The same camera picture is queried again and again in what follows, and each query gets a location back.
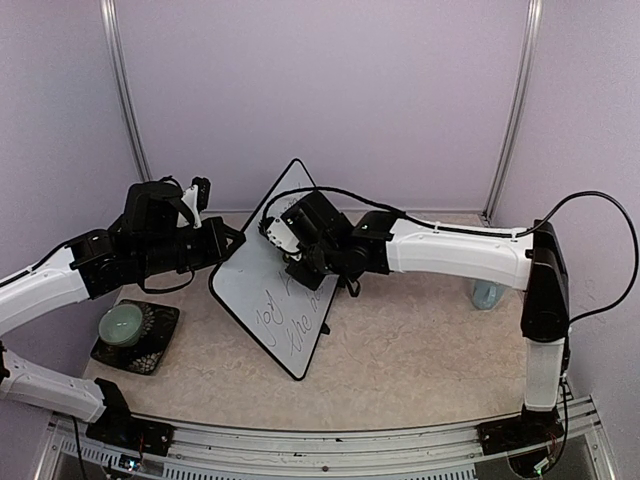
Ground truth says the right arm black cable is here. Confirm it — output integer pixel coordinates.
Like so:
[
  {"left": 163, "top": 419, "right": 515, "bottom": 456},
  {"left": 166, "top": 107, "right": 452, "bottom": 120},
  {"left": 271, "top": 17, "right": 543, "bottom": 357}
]
[{"left": 259, "top": 185, "right": 634, "bottom": 324}]

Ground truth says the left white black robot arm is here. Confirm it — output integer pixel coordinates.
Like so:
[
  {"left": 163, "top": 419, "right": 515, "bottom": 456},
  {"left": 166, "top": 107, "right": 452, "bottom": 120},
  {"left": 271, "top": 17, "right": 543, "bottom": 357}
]
[{"left": 1, "top": 177, "right": 246, "bottom": 456}]

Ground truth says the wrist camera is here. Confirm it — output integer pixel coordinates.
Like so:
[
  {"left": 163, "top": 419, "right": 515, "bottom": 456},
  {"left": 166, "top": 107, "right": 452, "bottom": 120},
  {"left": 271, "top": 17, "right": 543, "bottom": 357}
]
[
  {"left": 258, "top": 217, "right": 302, "bottom": 261},
  {"left": 177, "top": 177, "right": 211, "bottom": 229}
]

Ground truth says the light blue ceramic mug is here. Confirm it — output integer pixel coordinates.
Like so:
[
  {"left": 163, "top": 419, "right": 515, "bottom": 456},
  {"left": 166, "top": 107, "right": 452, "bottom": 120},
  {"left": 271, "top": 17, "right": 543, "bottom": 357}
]
[{"left": 472, "top": 280, "right": 505, "bottom": 311}]

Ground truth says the aluminium front rail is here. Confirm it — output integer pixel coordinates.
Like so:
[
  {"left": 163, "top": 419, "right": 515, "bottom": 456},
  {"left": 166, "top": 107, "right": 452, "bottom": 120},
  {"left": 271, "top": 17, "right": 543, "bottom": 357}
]
[{"left": 34, "top": 394, "right": 619, "bottom": 479}]

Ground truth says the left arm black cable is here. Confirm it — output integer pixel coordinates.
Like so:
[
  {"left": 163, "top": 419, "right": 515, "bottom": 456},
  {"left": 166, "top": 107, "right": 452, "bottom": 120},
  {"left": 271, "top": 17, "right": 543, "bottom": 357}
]
[{"left": 142, "top": 269, "right": 197, "bottom": 295}]

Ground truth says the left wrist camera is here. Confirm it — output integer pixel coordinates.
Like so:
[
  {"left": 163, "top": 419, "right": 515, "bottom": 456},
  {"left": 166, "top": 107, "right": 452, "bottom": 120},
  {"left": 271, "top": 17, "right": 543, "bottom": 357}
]
[{"left": 177, "top": 177, "right": 211, "bottom": 229}]

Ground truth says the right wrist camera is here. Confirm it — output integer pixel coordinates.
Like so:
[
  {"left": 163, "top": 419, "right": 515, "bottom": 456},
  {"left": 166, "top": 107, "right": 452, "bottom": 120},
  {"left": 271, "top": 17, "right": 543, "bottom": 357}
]
[{"left": 258, "top": 217, "right": 302, "bottom": 261}]

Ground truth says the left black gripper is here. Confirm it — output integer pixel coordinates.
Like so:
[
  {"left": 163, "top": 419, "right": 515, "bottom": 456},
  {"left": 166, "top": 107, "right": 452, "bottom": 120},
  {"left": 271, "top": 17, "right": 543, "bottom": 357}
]
[{"left": 138, "top": 216, "right": 246, "bottom": 278}]

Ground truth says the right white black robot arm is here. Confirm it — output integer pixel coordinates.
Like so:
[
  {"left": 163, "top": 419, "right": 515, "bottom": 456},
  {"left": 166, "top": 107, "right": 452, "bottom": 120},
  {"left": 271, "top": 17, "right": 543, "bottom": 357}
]
[{"left": 261, "top": 188, "right": 569, "bottom": 454}]

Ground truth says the aluminium corner post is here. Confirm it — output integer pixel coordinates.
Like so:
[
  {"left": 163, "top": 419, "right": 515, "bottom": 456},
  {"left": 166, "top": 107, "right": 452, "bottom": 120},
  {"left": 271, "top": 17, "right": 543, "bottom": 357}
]
[
  {"left": 100, "top": 0, "right": 152, "bottom": 181},
  {"left": 482, "top": 0, "right": 544, "bottom": 225}
]

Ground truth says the white whiteboard black frame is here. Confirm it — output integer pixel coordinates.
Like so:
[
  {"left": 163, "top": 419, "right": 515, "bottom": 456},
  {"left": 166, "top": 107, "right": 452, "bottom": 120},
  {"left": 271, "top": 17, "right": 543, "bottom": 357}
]
[{"left": 209, "top": 159, "right": 338, "bottom": 381}]

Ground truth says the right aluminium corner post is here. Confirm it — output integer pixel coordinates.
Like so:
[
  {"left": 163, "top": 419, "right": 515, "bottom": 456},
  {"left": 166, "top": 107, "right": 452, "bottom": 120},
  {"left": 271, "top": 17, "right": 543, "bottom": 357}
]
[{"left": 482, "top": 0, "right": 544, "bottom": 225}]

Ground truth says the left aluminium corner post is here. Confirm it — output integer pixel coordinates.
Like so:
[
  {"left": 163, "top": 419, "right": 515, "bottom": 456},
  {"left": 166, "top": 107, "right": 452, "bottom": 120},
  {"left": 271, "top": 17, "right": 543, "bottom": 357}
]
[{"left": 100, "top": 0, "right": 152, "bottom": 181}]

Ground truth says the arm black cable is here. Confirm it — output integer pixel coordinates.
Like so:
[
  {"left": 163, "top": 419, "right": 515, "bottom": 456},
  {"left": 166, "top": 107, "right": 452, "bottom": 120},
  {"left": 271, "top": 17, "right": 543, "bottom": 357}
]
[
  {"left": 142, "top": 269, "right": 197, "bottom": 295},
  {"left": 259, "top": 185, "right": 634, "bottom": 324}
]

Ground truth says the pale green ceramic bowl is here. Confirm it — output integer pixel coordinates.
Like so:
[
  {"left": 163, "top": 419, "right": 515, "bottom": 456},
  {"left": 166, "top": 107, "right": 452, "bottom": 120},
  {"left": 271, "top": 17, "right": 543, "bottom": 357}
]
[{"left": 98, "top": 304, "right": 143, "bottom": 347}]

